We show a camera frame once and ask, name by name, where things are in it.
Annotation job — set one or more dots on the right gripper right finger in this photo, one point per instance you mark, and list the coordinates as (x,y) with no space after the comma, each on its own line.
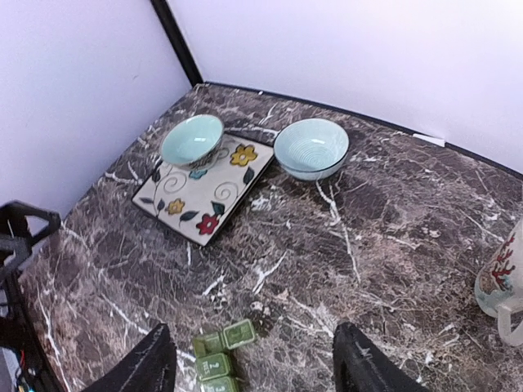
(360,366)

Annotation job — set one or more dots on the left black frame post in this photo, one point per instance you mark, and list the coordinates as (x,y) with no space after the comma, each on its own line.
(178,43)

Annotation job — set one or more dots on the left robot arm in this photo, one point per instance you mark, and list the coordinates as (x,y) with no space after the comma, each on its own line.
(23,226)

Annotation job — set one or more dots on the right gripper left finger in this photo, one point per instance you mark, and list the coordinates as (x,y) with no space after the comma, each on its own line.
(150,366)

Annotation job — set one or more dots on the right teal ceramic bowl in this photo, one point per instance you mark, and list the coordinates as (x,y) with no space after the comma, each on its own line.
(311,149)

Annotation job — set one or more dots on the teal ceramic bowl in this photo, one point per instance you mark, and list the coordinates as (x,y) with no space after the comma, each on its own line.
(311,149)
(194,143)

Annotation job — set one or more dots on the cream coral-print mug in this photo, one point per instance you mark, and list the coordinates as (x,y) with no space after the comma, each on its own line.
(498,286)

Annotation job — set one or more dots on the square floral ceramic plate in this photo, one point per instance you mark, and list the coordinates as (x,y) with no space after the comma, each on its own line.
(196,204)

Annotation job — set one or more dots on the left teal ceramic bowl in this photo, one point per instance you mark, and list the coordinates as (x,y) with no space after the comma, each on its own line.
(194,143)

